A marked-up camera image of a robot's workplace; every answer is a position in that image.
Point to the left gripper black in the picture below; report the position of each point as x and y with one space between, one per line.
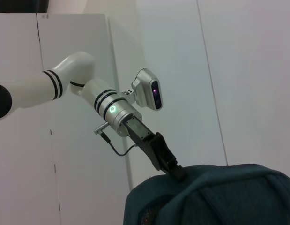
139 131

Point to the dark teal insulated lunch bag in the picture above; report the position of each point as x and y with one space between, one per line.
217 199

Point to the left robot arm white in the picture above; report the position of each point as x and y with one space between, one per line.
72 68

